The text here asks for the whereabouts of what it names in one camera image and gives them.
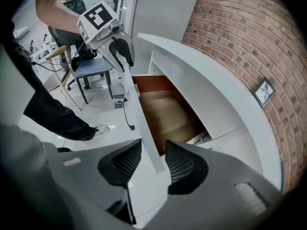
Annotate wooden drawer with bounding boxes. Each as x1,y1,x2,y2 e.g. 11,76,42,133
112,63,211,226

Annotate black mesh office chair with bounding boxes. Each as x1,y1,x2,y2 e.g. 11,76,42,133
47,0,96,91

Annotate wooden chair beige seat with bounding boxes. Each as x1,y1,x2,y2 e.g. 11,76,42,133
45,45,82,112

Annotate white desk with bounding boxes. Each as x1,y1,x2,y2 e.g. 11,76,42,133
130,32,287,196

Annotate person's right white shoe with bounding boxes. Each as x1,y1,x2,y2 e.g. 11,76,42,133
92,123,111,138

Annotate blue padded chair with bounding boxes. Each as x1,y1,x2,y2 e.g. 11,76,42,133
73,57,115,105

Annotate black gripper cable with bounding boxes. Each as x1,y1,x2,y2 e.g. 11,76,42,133
28,39,87,73

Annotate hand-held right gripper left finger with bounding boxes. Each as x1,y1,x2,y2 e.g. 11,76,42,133
40,138,143,230

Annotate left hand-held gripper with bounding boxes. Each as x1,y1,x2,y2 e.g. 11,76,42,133
77,0,136,73

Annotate grey partition panel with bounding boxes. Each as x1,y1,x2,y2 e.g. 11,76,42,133
118,0,202,43

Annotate black framed picture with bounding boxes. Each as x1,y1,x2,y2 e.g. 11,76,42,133
251,78,275,108

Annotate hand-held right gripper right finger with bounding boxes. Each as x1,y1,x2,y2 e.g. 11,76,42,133
143,139,287,230

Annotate person's black trousers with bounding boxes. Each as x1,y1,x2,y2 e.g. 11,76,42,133
0,20,96,142

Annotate person's left forearm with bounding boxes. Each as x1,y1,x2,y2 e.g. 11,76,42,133
35,0,83,35

